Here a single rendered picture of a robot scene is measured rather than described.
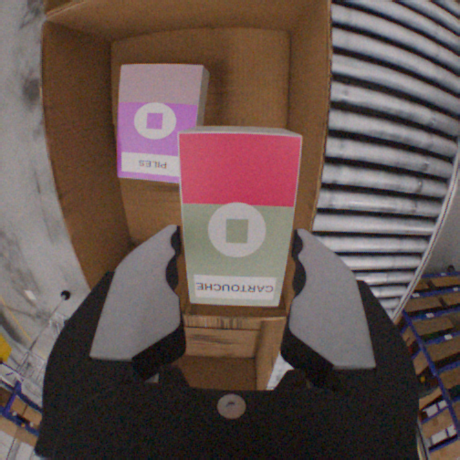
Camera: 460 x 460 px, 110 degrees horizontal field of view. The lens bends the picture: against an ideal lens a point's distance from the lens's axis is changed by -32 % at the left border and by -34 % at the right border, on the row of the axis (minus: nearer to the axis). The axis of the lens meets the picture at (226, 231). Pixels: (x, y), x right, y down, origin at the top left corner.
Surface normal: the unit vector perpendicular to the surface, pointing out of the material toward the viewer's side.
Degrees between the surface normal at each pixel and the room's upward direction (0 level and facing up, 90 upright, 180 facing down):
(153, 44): 0
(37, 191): 0
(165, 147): 0
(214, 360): 89
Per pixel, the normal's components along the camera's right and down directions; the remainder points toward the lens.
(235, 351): -0.04, 0.50
